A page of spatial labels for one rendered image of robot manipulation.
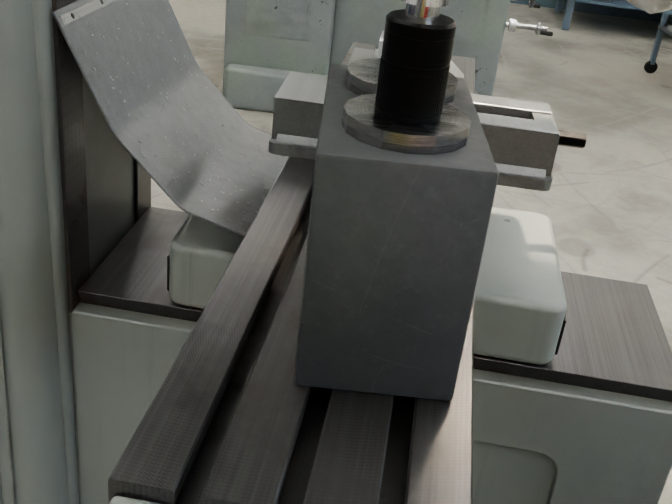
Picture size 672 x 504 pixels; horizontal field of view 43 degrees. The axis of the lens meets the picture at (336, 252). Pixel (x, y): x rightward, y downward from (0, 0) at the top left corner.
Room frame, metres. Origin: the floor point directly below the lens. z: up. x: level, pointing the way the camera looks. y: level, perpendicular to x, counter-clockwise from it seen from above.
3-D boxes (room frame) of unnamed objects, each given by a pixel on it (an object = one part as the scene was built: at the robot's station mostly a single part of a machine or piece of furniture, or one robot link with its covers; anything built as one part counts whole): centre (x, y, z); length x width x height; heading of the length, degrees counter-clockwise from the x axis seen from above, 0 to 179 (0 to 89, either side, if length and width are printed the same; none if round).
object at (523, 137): (1.03, -0.08, 0.99); 0.35 x 0.15 x 0.11; 87
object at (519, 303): (1.03, -0.05, 0.79); 0.50 x 0.35 x 0.12; 85
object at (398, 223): (0.62, -0.04, 1.03); 0.22 x 0.12 x 0.20; 1
